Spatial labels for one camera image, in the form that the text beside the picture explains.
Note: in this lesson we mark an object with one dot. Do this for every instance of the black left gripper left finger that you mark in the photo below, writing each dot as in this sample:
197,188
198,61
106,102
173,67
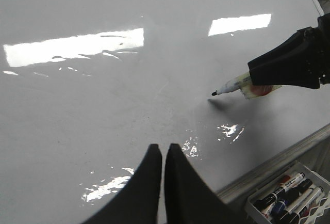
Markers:
138,201

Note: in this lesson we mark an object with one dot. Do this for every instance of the white marker tray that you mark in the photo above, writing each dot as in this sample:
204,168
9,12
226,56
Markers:
315,211

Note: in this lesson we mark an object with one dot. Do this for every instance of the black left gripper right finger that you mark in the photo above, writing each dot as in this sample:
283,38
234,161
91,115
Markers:
187,198

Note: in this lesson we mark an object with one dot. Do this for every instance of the blue labelled marker in tray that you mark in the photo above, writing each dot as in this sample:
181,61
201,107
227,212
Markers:
279,207

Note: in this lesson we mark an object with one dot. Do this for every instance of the red capped marker in tray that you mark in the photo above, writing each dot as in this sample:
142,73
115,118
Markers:
279,192

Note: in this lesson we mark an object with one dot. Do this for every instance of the white taped whiteboard marker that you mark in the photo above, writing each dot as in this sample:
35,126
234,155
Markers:
244,83

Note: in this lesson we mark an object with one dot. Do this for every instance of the white whiteboard with metal frame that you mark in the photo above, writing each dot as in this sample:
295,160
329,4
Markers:
87,85

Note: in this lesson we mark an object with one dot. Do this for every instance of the white marker in tray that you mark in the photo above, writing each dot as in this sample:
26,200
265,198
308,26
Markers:
292,213

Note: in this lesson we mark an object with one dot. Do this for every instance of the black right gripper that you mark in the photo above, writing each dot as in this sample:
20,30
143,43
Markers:
302,60

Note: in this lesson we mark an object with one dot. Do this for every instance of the black capped marker in tray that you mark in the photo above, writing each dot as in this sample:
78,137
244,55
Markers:
295,192

